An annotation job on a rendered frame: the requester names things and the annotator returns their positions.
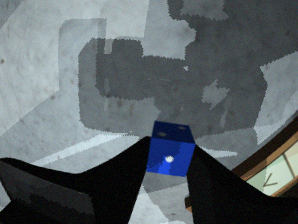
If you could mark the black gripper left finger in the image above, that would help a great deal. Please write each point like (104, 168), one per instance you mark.
(105, 194)

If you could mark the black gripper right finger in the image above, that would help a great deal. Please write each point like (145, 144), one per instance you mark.
(218, 196)

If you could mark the blue die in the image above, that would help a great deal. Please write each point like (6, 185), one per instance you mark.
(171, 149)

